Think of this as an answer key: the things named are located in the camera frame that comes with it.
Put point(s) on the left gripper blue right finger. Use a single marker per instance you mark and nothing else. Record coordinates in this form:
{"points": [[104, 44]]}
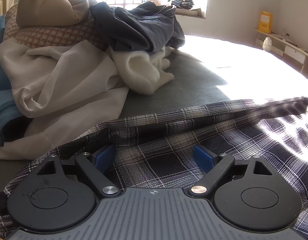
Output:
{"points": [[204, 158]]}

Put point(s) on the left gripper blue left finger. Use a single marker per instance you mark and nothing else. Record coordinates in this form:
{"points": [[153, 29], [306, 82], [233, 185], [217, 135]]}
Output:
{"points": [[103, 158]]}

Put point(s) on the dark plaid flannel pants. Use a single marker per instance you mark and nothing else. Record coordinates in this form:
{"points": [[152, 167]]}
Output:
{"points": [[157, 150]]}

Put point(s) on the cream white sheet garment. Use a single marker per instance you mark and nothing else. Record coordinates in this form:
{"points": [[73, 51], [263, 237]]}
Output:
{"points": [[63, 90]]}

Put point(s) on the white fleece garment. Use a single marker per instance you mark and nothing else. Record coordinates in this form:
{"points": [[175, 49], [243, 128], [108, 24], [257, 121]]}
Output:
{"points": [[142, 72]]}

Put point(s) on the light blue garment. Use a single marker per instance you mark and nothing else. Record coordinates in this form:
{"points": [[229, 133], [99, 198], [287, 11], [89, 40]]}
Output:
{"points": [[13, 123]]}

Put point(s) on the white low shelf unit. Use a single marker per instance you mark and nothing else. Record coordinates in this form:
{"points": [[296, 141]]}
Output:
{"points": [[286, 51]]}

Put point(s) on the pink houndstooth garment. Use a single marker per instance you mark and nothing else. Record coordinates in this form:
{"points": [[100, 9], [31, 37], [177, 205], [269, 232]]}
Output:
{"points": [[35, 37]]}

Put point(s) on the dark navy garment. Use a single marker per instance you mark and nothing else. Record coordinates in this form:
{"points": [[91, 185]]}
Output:
{"points": [[148, 27]]}

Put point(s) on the yellow box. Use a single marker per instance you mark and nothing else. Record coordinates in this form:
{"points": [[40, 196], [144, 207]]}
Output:
{"points": [[265, 22]]}

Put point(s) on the dark cloth in box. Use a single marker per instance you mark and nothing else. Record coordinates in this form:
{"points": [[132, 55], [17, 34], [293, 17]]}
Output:
{"points": [[183, 4]]}

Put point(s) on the beige hooded sweatshirt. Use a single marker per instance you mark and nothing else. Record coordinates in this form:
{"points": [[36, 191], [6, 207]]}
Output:
{"points": [[52, 13]]}

